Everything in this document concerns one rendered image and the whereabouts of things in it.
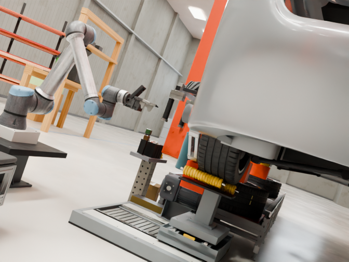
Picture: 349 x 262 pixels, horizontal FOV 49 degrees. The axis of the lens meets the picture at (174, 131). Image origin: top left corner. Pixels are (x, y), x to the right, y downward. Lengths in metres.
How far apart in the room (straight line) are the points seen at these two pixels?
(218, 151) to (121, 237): 0.72
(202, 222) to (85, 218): 0.70
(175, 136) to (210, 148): 0.85
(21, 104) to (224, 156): 1.39
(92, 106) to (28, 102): 0.53
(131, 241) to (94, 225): 0.25
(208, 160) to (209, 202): 0.31
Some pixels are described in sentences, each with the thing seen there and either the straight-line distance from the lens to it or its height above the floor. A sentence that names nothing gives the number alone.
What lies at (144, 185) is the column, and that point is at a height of 0.21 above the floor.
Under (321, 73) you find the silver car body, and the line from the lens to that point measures 1.31.
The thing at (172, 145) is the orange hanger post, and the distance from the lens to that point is 2.95.
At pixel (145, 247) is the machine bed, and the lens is 2.16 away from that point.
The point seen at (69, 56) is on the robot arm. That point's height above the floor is 0.95.
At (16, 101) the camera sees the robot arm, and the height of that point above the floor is 0.55.
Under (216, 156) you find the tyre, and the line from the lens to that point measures 2.15.
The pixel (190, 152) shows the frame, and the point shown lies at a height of 0.62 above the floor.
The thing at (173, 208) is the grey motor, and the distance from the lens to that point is 2.90.
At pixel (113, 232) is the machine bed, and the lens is 2.22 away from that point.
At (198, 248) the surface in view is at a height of 0.14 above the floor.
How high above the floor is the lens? 0.71
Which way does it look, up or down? level
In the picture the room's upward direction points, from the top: 19 degrees clockwise
